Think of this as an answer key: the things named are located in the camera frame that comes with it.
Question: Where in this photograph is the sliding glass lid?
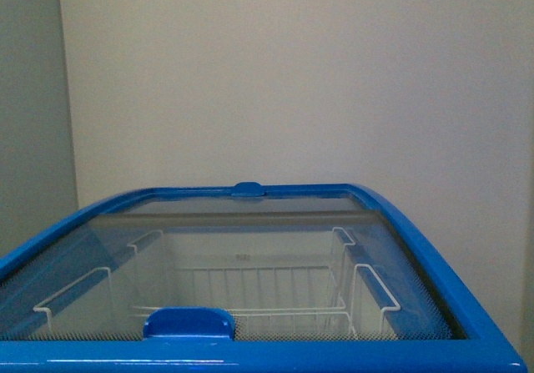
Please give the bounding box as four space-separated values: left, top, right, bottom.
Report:
1 212 461 341
118 194 365 214

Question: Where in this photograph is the white and blue chest freezer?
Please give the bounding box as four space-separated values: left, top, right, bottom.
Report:
1 182 526 372

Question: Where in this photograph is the white wire freezer basket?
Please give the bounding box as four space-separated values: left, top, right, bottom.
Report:
30 226 402 340

